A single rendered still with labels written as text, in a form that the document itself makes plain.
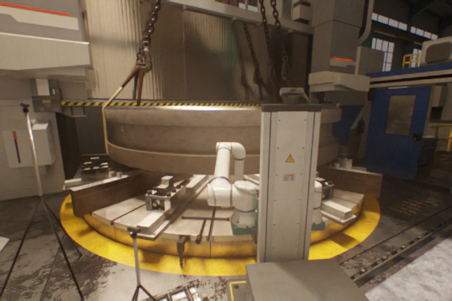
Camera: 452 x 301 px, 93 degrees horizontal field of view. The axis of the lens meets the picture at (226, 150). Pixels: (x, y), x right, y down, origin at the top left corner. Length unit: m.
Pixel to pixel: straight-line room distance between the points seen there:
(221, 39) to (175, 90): 1.82
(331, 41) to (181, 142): 4.87
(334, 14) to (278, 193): 5.88
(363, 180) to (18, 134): 6.07
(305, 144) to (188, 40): 4.94
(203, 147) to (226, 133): 0.38
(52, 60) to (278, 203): 3.18
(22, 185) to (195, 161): 3.90
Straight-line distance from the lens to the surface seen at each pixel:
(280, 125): 1.29
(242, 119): 2.84
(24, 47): 3.69
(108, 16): 5.73
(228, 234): 2.70
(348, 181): 4.38
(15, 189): 5.97
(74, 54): 3.60
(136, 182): 3.88
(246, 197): 1.46
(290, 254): 1.64
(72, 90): 4.55
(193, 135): 3.04
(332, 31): 6.75
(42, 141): 5.25
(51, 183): 5.81
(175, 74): 5.68
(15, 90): 4.68
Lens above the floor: 1.76
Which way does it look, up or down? 11 degrees down
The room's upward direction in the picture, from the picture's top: straight up
